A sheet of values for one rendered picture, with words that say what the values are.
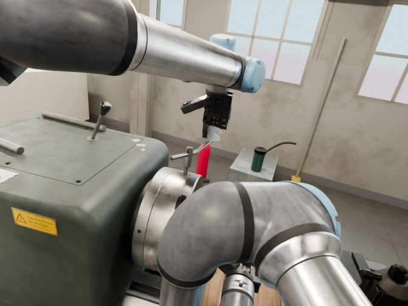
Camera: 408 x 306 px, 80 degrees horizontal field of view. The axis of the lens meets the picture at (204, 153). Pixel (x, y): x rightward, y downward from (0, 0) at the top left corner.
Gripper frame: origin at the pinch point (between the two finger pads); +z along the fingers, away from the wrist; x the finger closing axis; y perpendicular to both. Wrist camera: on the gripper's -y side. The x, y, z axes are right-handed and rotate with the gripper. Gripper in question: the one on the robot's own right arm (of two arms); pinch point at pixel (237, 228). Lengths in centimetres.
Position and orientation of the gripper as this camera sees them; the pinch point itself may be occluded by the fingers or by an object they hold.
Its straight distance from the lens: 82.6
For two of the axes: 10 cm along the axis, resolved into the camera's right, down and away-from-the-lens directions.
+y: 9.7, 2.1, -1.4
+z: 2.2, -3.8, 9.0
